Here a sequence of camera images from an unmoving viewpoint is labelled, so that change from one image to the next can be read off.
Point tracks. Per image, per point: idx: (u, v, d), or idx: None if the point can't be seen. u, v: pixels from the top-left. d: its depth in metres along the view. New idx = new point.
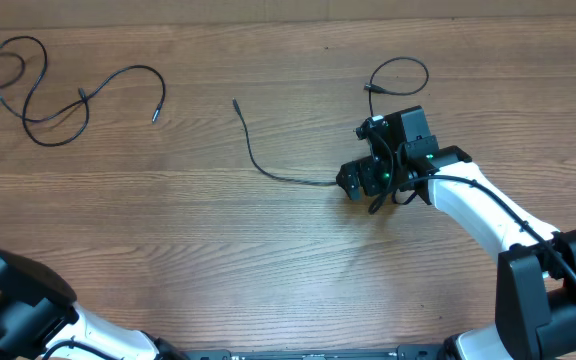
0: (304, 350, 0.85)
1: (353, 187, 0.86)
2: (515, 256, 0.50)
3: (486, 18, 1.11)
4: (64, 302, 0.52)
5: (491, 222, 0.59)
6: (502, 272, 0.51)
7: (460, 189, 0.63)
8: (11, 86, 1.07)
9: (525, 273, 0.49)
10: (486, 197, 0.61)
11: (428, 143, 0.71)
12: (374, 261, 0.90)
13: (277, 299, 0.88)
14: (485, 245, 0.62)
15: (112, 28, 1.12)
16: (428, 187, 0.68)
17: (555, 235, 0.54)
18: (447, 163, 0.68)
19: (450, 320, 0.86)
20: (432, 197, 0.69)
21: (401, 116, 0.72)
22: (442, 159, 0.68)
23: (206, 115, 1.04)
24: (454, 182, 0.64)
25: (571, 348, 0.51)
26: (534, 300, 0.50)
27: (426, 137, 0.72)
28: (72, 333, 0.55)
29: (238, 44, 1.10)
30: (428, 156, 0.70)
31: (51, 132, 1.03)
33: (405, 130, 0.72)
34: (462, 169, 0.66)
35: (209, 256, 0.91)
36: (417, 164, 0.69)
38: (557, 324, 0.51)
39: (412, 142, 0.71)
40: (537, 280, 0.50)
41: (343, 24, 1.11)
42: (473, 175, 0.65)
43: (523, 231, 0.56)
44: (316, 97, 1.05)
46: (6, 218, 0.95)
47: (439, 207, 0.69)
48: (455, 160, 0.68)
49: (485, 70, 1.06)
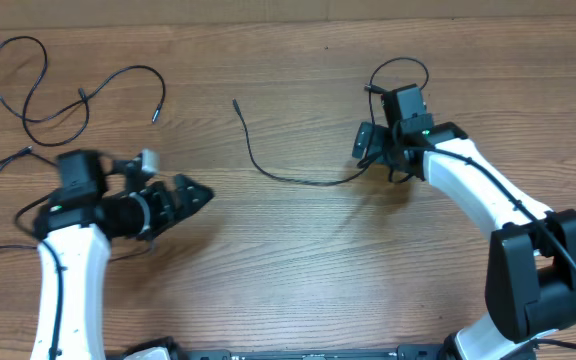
0: (304, 350, 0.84)
1: (359, 146, 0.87)
2: (508, 234, 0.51)
3: (486, 18, 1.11)
4: (62, 253, 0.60)
5: (484, 201, 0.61)
6: (495, 250, 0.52)
7: (456, 167, 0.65)
8: (11, 86, 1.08)
9: (518, 250, 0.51)
10: (477, 172, 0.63)
11: (424, 122, 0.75)
12: (373, 261, 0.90)
13: (276, 299, 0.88)
14: (478, 222, 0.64)
15: (112, 28, 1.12)
16: (423, 161, 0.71)
17: (548, 215, 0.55)
18: (444, 139, 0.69)
19: (451, 320, 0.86)
20: (426, 173, 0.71)
21: (397, 94, 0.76)
22: (440, 134, 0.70)
23: (207, 115, 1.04)
24: (449, 159, 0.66)
25: (556, 324, 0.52)
26: (525, 277, 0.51)
27: (421, 115, 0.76)
28: (65, 265, 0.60)
29: (238, 43, 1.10)
30: (424, 132, 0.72)
31: (51, 132, 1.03)
33: (401, 108, 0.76)
34: (453, 145, 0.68)
35: (210, 256, 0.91)
36: (415, 140, 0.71)
38: (544, 301, 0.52)
39: (408, 121, 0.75)
40: (529, 258, 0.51)
41: (344, 24, 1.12)
42: (469, 153, 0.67)
43: (517, 210, 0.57)
44: (316, 97, 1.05)
46: (7, 218, 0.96)
47: (432, 183, 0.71)
48: (451, 136, 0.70)
49: (484, 71, 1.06)
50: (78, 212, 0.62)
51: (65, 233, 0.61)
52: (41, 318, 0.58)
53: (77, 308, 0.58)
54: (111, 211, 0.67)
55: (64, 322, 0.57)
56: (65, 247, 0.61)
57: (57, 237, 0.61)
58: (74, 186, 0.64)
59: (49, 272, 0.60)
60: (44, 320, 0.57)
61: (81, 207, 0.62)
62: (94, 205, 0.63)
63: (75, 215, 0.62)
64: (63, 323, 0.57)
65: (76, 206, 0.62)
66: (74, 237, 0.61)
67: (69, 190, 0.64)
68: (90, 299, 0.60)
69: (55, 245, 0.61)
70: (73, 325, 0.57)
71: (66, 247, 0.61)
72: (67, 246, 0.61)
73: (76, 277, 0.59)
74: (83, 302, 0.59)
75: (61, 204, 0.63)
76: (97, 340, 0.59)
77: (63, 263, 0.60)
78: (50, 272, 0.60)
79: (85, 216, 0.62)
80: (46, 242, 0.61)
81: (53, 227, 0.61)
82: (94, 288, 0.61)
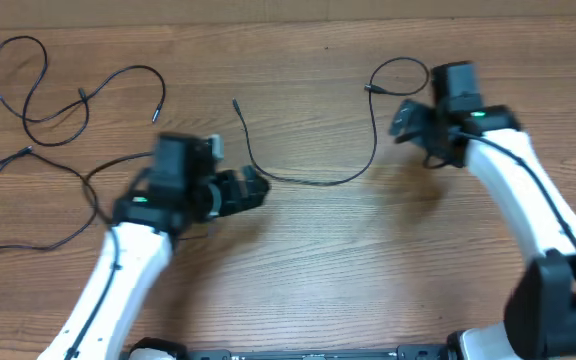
0: (304, 350, 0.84)
1: (399, 122, 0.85)
2: (549, 262, 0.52)
3: (485, 18, 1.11)
4: (122, 252, 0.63)
5: (531, 220, 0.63)
6: (532, 274, 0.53)
7: (505, 165, 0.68)
8: (11, 86, 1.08)
9: (555, 281, 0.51)
10: (529, 182, 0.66)
11: (473, 100, 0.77)
12: (374, 261, 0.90)
13: (276, 299, 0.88)
14: (517, 230, 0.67)
15: (113, 28, 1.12)
16: (468, 148, 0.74)
17: None
18: (496, 121, 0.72)
19: (451, 320, 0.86)
20: (470, 160, 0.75)
21: (449, 70, 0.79)
22: (492, 116, 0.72)
23: (207, 115, 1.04)
24: (500, 154, 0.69)
25: (571, 352, 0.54)
26: (556, 305, 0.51)
27: (471, 95, 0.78)
28: (121, 266, 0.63)
29: (238, 43, 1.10)
30: (477, 113, 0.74)
31: (51, 132, 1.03)
33: (451, 84, 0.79)
34: (511, 142, 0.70)
35: (210, 256, 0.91)
36: (464, 119, 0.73)
38: (567, 329, 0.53)
39: (457, 98, 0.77)
40: (564, 291, 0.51)
41: (344, 24, 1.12)
42: (523, 154, 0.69)
43: (563, 235, 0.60)
44: (316, 97, 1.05)
46: (7, 218, 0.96)
47: (474, 172, 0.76)
48: (504, 120, 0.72)
49: (484, 70, 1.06)
50: (158, 215, 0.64)
51: (136, 231, 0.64)
52: (78, 307, 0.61)
53: (111, 318, 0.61)
54: (190, 210, 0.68)
55: (95, 325, 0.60)
56: (129, 246, 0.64)
57: (126, 231, 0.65)
58: (165, 174, 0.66)
59: (106, 264, 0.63)
60: (80, 313, 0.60)
61: (164, 210, 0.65)
62: (173, 212, 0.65)
63: (154, 216, 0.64)
64: (92, 328, 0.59)
65: (158, 207, 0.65)
66: (142, 239, 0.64)
67: (159, 177, 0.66)
68: (125, 314, 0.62)
69: (122, 239, 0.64)
70: (97, 333, 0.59)
71: (129, 246, 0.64)
72: (131, 246, 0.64)
73: (125, 282, 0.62)
74: (119, 315, 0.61)
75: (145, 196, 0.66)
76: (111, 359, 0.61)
77: (120, 262, 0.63)
78: (107, 265, 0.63)
79: (163, 222, 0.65)
80: (114, 231, 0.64)
81: (131, 219, 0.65)
82: (134, 299, 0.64)
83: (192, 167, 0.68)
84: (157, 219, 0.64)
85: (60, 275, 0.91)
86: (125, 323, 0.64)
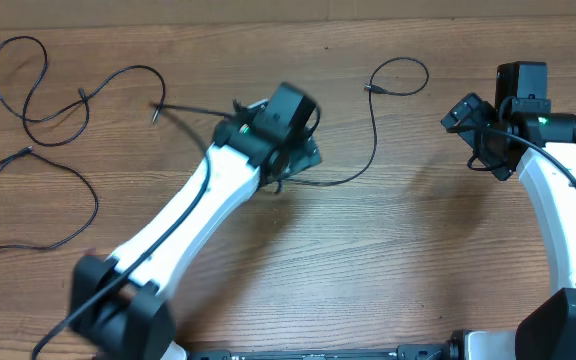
0: (304, 350, 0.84)
1: (455, 114, 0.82)
2: None
3: (486, 18, 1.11)
4: (216, 175, 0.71)
5: (569, 243, 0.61)
6: (556, 307, 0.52)
7: (558, 185, 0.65)
8: (12, 86, 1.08)
9: None
10: None
11: (539, 105, 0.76)
12: (374, 261, 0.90)
13: (276, 299, 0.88)
14: (548, 243, 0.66)
15: (112, 28, 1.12)
16: (524, 157, 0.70)
17: None
18: (562, 130, 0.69)
19: (451, 320, 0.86)
20: (521, 167, 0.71)
21: (522, 69, 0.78)
22: (559, 125, 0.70)
23: (207, 115, 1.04)
24: (554, 171, 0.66)
25: None
26: (573, 344, 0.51)
27: (539, 100, 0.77)
28: (210, 187, 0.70)
29: (238, 44, 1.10)
30: (542, 118, 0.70)
31: (51, 132, 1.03)
33: (521, 84, 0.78)
34: (572, 162, 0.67)
35: (209, 255, 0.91)
36: (527, 122, 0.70)
38: None
39: (521, 100, 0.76)
40: None
41: (344, 24, 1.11)
42: None
43: None
44: (317, 97, 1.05)
46: (7, 218, 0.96)
47: (520, 179, 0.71)
48: (570, 130, 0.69)
49: (484, 70, 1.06)
50: (256, 152, 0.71)
51: (231, 160, 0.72)
52: (163, 214, 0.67)
53: (187, 235, 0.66)
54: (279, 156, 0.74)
55: (172, 236, 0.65)
56: (222, 171, 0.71)
57: (222, 156, 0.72)
58: (274, 119, 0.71)
59: (197, 183, 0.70)
60: (161, 221, 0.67)
61: (264, 149, 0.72)
62: (270, 152, 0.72)
63: (252, 152, 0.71)
64: (169, 239, 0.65)
65: (257, 144, 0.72)
66: (234, 169, 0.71)
67: (268, 118, 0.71)
68: (199, 236, 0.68)
69: (218, 163, 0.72)
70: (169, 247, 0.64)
71: (222, 172, 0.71)
72: (223, 171, 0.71)
73: (211, 201, 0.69)
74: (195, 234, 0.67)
75: (248, 128, 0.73)
76: (179, 271, 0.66)
77: (210, 185, 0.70)
78: (197, 185, 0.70)
79: (259, 159, 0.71)
80: (215, 152, 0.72)
81: (230, 147, 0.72)
82: (210, 225, 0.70)
83: (299, 121, 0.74)
84: (255, 155, 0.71)
85: (60, 274, 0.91)
86: (195, 246, 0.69)
